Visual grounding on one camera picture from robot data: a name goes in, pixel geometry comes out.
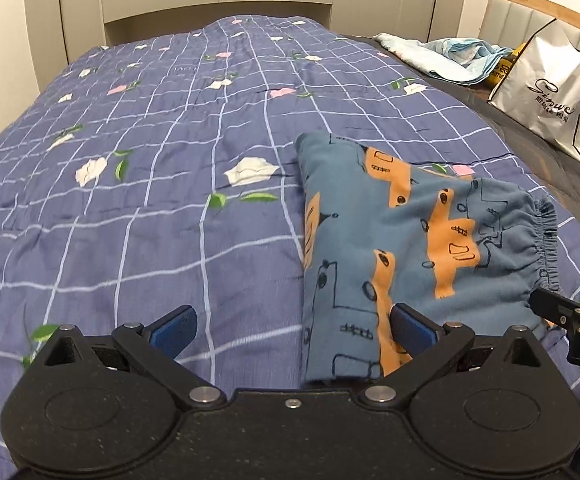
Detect wooden padded headboard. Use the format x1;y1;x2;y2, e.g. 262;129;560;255
477;0;580;63

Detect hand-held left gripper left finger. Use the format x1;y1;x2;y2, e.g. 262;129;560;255
44;305;228;410

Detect blue pants with orange print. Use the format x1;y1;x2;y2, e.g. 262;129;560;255
295;131;562;389

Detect purple plaid floral blanket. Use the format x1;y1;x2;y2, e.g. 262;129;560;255
0;15;580;480

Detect dark grey bed sheet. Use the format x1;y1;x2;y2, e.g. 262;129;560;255
340;35;580;253

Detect light blue crumpled cloth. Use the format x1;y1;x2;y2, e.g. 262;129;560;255
374;32;517;86

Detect beige bed headboard shelf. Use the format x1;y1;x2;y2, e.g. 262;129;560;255
22;0;472;67

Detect yellow packet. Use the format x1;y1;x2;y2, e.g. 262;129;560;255
490;42;529;92

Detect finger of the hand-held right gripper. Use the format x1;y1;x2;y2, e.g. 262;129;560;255
528;287;580;335

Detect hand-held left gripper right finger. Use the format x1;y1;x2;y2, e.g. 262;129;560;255
359;304;544;410

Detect white shopping bag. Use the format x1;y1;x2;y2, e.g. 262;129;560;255
487;17;580;166

